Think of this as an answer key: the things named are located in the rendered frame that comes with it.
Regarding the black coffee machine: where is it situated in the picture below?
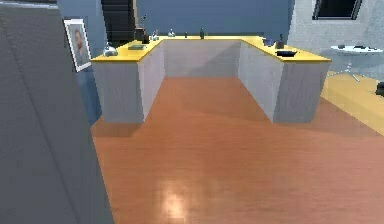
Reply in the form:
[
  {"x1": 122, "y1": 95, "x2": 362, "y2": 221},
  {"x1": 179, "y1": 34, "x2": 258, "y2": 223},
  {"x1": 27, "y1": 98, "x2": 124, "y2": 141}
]
[{"x1": 134, "y1": 14, "x2": 151, "y2": 45}]

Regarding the dark window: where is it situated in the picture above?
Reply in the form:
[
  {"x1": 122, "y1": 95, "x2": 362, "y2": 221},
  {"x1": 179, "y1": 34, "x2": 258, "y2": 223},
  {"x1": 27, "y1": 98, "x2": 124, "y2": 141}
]
[{"x1": 312, "y1": 0, "x2": 363, "y2": 21}]

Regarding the white framed portrait picture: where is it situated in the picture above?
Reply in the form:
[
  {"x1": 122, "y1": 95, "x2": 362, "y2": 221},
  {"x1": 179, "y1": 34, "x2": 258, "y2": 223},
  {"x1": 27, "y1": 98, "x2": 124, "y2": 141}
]
[{"x1": 63, "y1": 18, "x2": 93, "y2": 73}]

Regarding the white round table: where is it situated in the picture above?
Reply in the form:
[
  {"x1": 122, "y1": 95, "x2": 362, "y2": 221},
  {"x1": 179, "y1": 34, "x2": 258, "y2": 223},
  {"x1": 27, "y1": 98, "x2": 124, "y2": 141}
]
[{"x1": 327, "y1": 44, "x2": 384, "y2": 83}]

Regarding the black soap dispenser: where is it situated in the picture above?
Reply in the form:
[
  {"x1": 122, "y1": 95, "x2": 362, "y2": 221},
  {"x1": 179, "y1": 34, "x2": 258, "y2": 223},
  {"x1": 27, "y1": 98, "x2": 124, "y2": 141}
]
[{"x1": 275, "y1": 33, "x2": 286, "y2": 50}]

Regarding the grey yellow-topped kitchen counter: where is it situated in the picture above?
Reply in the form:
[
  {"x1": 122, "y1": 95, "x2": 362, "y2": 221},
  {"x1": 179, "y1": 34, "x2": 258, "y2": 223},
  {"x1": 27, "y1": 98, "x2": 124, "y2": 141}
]
[{"x1": 90, "y1": 34, "x2": 332, "y2": 125}]

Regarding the glass kettle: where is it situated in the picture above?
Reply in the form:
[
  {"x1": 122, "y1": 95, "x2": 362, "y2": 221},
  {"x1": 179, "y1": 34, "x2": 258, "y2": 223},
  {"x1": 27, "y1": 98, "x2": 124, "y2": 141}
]
[{"x1": 102, "y1": 41, "x2": 119, "y2": 57}]

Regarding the black fridge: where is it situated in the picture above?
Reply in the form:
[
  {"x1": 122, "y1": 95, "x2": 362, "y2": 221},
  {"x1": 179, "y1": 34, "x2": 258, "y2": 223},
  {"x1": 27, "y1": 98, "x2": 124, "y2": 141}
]
[{"x1": 100, "y1": 0, "x2": 138, "y2": 45}]

